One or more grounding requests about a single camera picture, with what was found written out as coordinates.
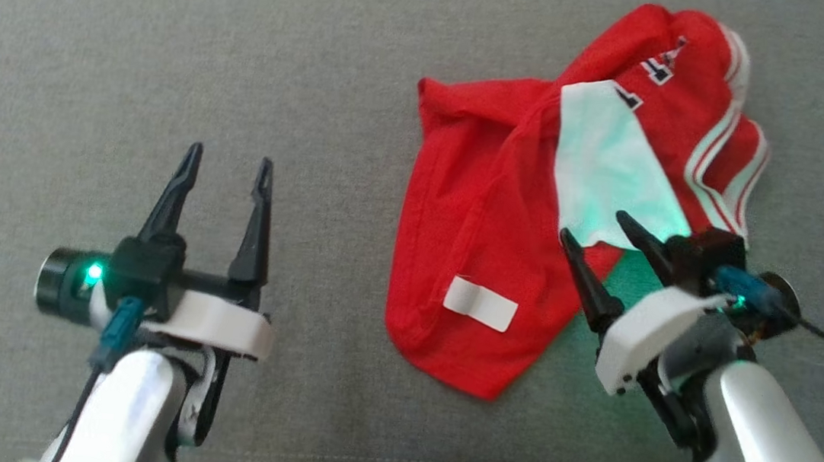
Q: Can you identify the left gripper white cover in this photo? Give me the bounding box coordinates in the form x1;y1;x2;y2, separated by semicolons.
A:
20;126;295;455

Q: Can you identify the red Bulls basketball jersey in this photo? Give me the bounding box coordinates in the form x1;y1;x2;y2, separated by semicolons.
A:
376;0;785;427

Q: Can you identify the left arm black cable teal plug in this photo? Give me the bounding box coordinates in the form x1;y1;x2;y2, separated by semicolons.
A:
47;290;145;462

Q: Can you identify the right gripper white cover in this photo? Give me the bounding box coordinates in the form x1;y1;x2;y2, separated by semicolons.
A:
538;205;811;462

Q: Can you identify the right arm black cable teal plug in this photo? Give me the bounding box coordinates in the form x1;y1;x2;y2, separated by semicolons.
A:
703;264;824;388

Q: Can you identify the grey sofa seat cushion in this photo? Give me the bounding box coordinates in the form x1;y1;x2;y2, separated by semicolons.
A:
0;0;824;462

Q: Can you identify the arm black cable teal plug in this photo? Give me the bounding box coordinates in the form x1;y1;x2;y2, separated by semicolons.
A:
703;264;824;388
47;290;145;462

